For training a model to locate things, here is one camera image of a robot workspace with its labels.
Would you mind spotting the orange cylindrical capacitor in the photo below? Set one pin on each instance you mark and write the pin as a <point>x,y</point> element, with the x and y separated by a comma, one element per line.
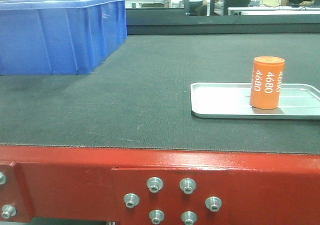
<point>266,82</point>

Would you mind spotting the black conveyor belt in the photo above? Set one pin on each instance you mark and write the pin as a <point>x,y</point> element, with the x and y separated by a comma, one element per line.
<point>140,97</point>

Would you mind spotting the blue crate on conveyor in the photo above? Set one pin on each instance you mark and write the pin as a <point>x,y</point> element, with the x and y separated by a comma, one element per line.
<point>59,37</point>

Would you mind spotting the red conveyor frame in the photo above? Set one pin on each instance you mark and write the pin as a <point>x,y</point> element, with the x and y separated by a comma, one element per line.
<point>166,187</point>

